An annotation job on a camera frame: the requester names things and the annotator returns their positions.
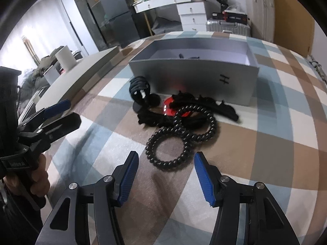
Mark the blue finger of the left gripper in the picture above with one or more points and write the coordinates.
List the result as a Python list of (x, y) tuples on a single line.
[(58, 127), (57, 108)]

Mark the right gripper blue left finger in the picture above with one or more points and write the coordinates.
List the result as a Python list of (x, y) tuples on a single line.
[(68, 221)]

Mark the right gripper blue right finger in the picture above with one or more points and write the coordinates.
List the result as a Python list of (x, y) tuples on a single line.
[(265, 221)]

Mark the black hair claw clip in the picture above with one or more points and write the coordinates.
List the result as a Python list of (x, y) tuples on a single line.
[(155, 119)]

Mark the red China pin badge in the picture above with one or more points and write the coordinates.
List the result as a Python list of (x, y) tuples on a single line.
[(175, 103)]

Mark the person's left hand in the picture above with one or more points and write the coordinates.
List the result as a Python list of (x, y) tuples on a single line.
[(33, 186)]

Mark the white cylinder bin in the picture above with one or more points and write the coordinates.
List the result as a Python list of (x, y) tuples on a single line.
[(66, 58)]

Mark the checkered bed cover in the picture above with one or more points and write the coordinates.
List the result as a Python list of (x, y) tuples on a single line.
[(280, 141)]

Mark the glass door cabinet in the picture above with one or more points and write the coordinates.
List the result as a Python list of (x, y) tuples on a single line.
[(93, 15)]

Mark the dark grey refrigerator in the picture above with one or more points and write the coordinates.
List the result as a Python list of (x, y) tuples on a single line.
[(127, 25)]

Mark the grey cardboard box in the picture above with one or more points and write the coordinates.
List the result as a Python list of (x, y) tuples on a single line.
[(220, 68)]

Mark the white desk with drawers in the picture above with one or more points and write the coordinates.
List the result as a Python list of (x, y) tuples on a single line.
[(193, 13)]

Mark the silver aluminium suitcase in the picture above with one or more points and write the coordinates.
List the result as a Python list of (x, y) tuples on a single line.
[(213, 25)]

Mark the wooden door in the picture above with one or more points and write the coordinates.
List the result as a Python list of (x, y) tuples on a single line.
[(294, 27)]

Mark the white upright suitcase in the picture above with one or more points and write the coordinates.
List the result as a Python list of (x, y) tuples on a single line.
[(261, 14)]

